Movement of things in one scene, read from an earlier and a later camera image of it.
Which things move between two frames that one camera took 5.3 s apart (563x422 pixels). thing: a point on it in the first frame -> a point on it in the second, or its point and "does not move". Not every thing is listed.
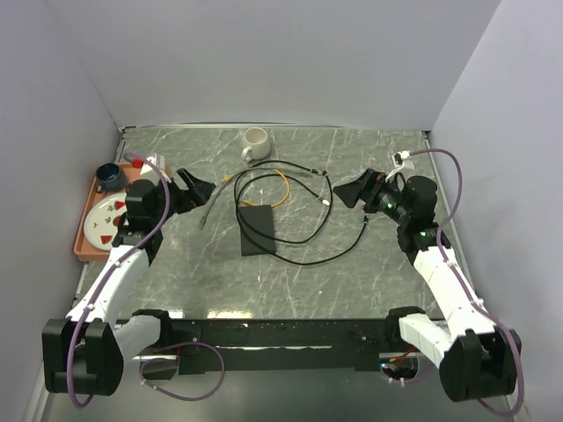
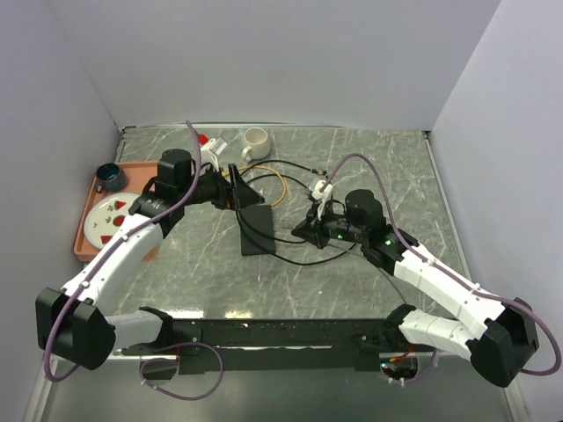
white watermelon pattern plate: [101, 222] does not move
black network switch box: [257, 227] does not move
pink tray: [83, 251] does not move
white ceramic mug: [259, 141] does not move
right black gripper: [369, 186] -> [312, 230]
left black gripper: [196, 196] -> [239, 193]
